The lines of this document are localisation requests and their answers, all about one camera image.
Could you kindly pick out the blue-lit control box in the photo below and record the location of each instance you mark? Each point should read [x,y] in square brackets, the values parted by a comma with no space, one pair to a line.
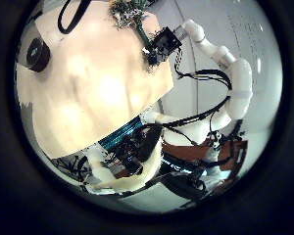
[121,133]

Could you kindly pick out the brown wooden desk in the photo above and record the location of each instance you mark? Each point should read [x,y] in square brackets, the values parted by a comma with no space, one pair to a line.
[192,151]

